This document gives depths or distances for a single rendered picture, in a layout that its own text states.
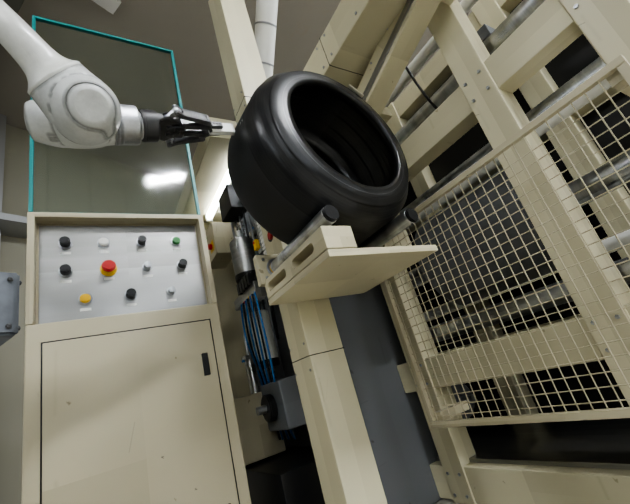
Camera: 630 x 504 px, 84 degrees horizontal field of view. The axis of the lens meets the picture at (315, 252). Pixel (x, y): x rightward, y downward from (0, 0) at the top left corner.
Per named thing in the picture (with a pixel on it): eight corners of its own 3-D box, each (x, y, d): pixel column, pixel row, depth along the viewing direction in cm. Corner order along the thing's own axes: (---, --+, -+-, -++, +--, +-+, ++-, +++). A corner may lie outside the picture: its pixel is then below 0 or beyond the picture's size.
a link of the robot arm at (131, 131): (107, 123, 85) (134, 124, 88) (116, 153, 83) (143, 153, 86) (108, 93, 78) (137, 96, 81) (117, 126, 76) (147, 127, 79)
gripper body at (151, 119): (137, 99, 81) (178, 103, 87) (134, 125, 88) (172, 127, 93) (145, 125, 79) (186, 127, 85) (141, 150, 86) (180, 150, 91)
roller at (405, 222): (343, 255, 127) (352, 262, 128) (339, 264, 125) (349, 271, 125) (408, 204, 100) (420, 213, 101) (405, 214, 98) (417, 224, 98)
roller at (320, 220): (266, 265, 110) (277, 259, 113) (273, 277, 110) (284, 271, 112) (320, 206, 83) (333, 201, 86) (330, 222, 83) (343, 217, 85)
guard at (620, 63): (431, 428, 120) (367, 243, 143) (434, 426, 121) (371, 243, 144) (890, 405, 50) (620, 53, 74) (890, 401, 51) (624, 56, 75)
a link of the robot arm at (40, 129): (112, 150, 86) (121, 147, 75) (31, 150, 77) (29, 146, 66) (104, 103, 83) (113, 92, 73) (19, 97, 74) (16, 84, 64)
